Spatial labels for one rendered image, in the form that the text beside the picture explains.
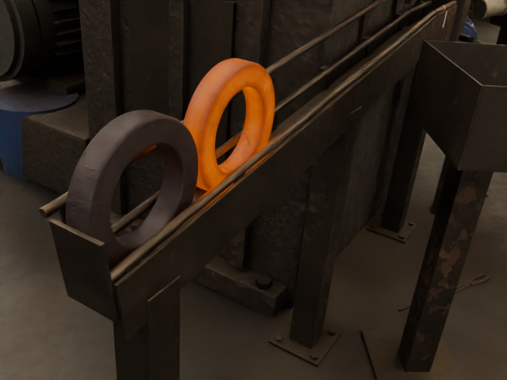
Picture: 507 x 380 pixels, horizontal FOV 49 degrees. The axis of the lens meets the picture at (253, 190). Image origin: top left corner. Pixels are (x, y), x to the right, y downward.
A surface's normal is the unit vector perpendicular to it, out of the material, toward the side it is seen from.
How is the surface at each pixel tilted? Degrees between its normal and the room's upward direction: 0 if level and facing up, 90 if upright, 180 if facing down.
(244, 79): 90
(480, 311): 0
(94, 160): 44
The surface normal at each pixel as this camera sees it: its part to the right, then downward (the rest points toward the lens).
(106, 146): -0.22, -0.53
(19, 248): 0.07, -0.87
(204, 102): -0.37, -0.24
